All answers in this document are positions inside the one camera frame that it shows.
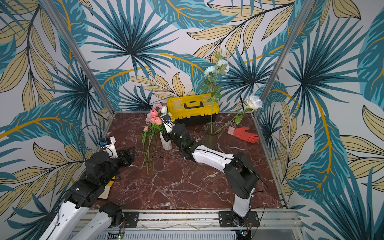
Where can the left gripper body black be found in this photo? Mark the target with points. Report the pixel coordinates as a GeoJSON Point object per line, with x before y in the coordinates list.
{"type": "Point", "coordinates": [123, 160]}

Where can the light pink tulip stem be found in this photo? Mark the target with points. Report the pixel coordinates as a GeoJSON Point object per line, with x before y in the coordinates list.
{"type": "Point", "coordinates": [144, 140]}

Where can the light pink rose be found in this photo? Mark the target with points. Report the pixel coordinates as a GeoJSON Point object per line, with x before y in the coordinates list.
{"type": "Point", "coordinates": [151, 145]}

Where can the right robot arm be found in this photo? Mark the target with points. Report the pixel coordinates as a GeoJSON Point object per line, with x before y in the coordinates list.
{"type": "Point", "coordinates": [241, 175]}

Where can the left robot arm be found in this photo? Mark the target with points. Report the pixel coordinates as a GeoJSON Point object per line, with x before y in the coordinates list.
{"type": "Point", "coordinates": [100, 170]}

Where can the white ribbed vase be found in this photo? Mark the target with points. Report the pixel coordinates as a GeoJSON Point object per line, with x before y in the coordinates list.
{"type": "Point", "coordinates": [167, 145]}

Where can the clear glass vase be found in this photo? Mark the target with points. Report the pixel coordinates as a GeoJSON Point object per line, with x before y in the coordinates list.
{"type": "Point", "coordinates": [210, 139]}

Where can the tulip bouquet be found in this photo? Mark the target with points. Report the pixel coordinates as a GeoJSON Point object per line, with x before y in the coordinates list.
{"type": "Point", "coordinates": [154, 120]}

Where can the yellow black toolbox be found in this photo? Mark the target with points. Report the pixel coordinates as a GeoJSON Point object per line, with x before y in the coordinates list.
{"type": "Point", "coordinates": [193, 110]}

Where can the red glove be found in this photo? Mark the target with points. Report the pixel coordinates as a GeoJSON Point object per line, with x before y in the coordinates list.
{"type": "Point", "coordinates": [243, 134]}

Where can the pale blue flower stem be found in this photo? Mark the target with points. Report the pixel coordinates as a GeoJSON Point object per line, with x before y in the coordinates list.
{"type": "Point", "coordinates": [211, 83]}

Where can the white rose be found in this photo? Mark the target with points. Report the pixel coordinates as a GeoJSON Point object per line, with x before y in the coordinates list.
{"type": "Point", "coordinates": [252, 103]}

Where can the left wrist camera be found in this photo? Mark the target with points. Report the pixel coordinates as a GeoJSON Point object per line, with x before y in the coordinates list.
{"type": "Point", "coordinates": [108, 145]}

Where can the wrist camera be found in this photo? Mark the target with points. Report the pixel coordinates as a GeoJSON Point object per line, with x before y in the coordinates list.
{"type": "Point", "coordinates": [108, 145]}
{"type": "Point", "coordinates": [167, 122]}

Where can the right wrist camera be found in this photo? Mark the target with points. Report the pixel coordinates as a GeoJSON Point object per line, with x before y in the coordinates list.
{"type": "Point", "coordinates": [167, 122]}

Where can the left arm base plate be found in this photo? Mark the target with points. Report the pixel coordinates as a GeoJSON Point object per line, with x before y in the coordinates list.
{"type": "Point", "coordinates": [125, 220]}

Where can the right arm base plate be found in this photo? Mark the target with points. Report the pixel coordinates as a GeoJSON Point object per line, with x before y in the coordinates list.
{"type": "Point", "coordinates": [228, 219]}

